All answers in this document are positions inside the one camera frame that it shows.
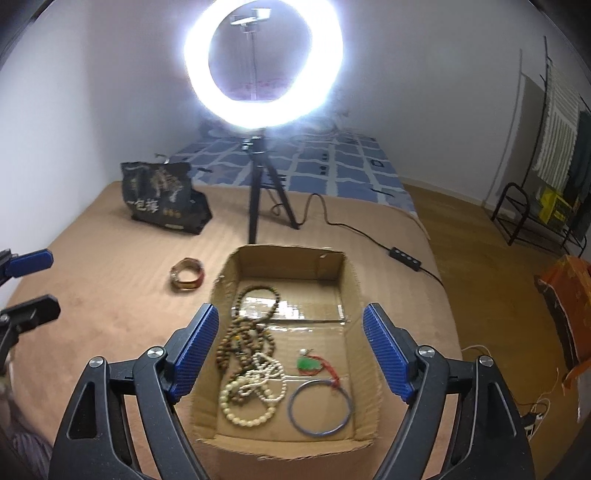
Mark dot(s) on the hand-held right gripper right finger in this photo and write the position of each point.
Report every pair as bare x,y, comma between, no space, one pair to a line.
388,350

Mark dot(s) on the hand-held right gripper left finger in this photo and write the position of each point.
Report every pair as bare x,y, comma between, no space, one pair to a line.
196,350

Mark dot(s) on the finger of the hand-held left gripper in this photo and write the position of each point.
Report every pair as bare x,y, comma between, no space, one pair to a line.
30,263
34,310

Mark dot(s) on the cardboard box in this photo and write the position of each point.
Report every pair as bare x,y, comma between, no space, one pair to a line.
360,323

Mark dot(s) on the brown wristwatch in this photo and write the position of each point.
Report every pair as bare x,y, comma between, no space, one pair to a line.
181,279

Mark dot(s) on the green jade pendant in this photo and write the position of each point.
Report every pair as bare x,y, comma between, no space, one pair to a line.
309,367

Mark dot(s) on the dark thin bangle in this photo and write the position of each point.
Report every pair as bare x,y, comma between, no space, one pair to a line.
295,417

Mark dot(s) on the striped clothing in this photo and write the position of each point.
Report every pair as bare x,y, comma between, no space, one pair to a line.
30,454

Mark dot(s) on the black snack bag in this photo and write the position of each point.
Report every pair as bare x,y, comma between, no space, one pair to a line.
161,198

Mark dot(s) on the black tripod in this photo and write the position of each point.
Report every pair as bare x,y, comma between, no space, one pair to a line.
255,194

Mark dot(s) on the black clothes rack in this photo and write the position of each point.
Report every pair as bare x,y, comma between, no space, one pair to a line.
505,217

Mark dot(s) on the blue patterned bed sheet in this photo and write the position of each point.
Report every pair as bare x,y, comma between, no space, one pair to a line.
351,161

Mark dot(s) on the yellow box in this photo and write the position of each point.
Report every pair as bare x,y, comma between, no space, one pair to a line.
553,207

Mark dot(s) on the dark hanging clothes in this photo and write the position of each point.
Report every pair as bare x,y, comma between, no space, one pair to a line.
581,184

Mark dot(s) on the white knitted cloth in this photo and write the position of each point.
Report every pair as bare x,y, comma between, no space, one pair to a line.
558,129

